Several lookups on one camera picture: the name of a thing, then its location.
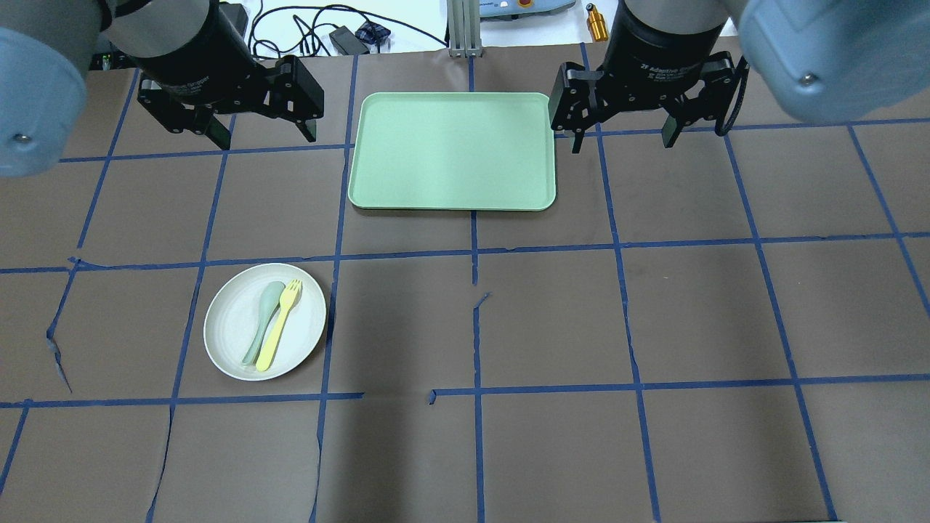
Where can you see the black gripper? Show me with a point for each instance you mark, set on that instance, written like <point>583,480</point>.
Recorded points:
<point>654,51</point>
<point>190,62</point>

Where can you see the white round plate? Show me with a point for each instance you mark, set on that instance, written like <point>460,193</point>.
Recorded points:
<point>232,316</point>

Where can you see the yellow plastic fork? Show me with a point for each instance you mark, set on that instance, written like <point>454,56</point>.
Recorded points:
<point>287,300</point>

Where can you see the gold metal cylinder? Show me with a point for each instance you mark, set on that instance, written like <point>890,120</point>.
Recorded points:
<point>596,23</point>

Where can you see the light green tray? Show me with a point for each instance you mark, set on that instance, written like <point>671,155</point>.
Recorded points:
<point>453,151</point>

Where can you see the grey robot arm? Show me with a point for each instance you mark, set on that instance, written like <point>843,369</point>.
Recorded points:
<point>46,51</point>
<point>823,62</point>

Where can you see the black power adapter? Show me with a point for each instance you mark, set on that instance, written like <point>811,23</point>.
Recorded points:
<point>347,43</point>

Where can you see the pale green spoon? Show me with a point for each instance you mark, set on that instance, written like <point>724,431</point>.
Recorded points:
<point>269,301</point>

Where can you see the aluminium frame post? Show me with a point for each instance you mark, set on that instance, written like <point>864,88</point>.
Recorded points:
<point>463,24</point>

